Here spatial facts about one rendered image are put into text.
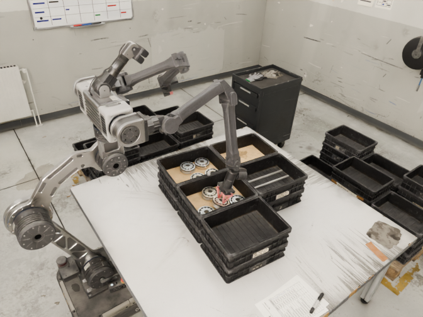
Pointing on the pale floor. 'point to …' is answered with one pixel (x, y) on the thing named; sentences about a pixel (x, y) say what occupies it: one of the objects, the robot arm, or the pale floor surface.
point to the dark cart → (267, 102)
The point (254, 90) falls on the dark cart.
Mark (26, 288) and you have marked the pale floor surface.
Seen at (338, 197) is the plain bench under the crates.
